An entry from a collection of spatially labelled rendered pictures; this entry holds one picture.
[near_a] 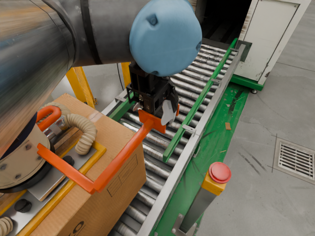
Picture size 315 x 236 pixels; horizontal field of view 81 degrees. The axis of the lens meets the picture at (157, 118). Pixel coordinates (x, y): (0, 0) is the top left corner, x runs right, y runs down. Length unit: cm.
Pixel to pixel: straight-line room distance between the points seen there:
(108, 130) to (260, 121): 193
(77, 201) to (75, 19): 47
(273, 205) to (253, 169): 31
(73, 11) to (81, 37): 2
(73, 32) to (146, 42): 7
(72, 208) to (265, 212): 154
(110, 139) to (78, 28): 48
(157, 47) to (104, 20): 6
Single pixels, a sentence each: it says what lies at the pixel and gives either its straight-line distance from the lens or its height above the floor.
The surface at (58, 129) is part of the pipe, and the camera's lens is 62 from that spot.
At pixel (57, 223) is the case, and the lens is 58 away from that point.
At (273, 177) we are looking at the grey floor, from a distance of 201.
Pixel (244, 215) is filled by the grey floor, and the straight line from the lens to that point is 177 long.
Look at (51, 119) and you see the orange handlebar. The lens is 58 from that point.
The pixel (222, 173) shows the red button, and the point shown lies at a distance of 64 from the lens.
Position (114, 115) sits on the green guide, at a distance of 129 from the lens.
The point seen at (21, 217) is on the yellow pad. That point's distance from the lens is 61.
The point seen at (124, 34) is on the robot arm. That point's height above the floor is 151.
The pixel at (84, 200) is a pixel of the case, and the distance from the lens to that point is 58.
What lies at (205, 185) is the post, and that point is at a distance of 69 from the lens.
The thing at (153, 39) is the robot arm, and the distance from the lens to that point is 19.
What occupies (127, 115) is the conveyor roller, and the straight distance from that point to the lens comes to 140.
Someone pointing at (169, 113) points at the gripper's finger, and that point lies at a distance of 46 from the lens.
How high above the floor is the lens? 160
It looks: 50 degrees down
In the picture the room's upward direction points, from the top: straight up
